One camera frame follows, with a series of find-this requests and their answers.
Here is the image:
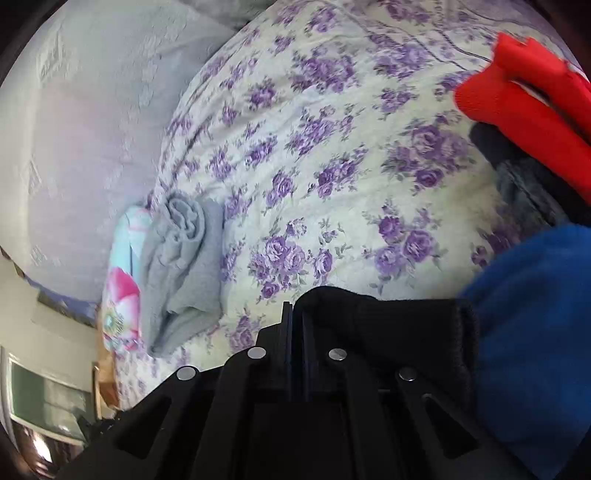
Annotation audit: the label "blue fleece garment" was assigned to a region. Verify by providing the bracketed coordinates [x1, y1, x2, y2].
[457, 224, 591, 467]

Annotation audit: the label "white lace cover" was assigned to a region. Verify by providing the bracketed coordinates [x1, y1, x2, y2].
[0, 0, 236, 315]

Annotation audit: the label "red garment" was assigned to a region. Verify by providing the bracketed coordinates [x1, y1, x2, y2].
[454, 32, 591, 204]

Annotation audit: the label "purple floral bedspread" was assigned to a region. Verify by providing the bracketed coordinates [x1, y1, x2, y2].
[113, 0, 578, 411]

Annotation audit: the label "wooden bed frame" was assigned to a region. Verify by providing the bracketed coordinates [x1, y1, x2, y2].
[92, 323, 121, 418]

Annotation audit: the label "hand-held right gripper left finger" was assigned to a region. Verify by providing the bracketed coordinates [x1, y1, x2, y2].
[55, 301, 296, 480]

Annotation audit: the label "blue denim jeans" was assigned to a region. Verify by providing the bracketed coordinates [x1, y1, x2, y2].
[468, 121, 585, 228]

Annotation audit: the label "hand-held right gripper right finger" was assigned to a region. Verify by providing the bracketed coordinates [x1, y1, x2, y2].
[295, 316, 536, 480]

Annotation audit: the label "grey folded pants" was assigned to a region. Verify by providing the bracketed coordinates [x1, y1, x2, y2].
[139, 194, 225, 357]

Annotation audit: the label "black pants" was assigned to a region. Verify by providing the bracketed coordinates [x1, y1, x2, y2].
[295, 286, 481, 393]

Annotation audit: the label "grey pillow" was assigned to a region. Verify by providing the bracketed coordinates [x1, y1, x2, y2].
[178, 0, 278, 28]

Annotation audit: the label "window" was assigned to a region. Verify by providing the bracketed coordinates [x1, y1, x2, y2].
[0, 346, 98, 444]

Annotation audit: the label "colourful floral folded cloth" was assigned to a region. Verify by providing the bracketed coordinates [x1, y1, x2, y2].
[100, 205, 153, 354]

